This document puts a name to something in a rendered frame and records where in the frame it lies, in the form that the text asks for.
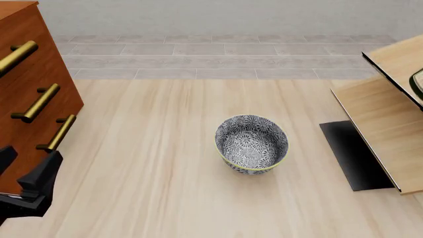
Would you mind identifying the wooden cabinet with drawers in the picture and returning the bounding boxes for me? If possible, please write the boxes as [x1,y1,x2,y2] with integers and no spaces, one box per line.
[0,0,85,197]

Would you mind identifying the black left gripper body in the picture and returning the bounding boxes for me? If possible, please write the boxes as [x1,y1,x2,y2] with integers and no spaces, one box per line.
[0,190,54,220]

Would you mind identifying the wooden cabinet drawer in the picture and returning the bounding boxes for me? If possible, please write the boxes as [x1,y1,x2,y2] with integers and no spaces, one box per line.
[0,97,85,196]
[0,53,74,136]
[0,6,59,87]

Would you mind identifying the brass drawer handle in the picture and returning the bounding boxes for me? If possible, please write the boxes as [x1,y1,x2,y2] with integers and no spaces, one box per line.
[0,40,39,77]
[11,83,61,124]
[36,114,77,154]

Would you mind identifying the black-and-white patterned bowl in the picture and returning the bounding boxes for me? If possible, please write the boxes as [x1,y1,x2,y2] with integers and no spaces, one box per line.
[214,114,289,177]

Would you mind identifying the pale wooden wine rack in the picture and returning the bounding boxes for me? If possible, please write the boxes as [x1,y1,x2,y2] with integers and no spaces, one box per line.
[319,34,423,196]

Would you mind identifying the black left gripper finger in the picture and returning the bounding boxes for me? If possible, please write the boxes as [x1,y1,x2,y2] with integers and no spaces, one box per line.
[0,145,19,175]
[17,149,64,199]

